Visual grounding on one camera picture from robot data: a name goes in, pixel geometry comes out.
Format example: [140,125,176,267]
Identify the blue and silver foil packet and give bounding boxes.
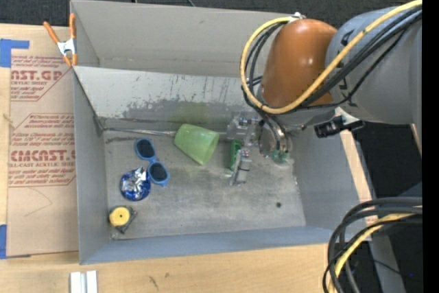
[119,165,152,202]

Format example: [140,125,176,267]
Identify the brown cardboard board red print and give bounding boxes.
[0,23,80,259]

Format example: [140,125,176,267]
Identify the grey metal bin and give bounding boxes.
[69,0,373,266]

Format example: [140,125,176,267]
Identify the yellow tape measure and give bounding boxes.
[108,205,139,235]

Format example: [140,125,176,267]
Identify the green plastic cup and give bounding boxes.
[173,123,220,166]

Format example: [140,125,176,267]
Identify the blue sunglasses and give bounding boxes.
[134,137,171,188]

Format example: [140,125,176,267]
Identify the black cylinder on white bracket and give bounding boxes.
[313,108,365,139]

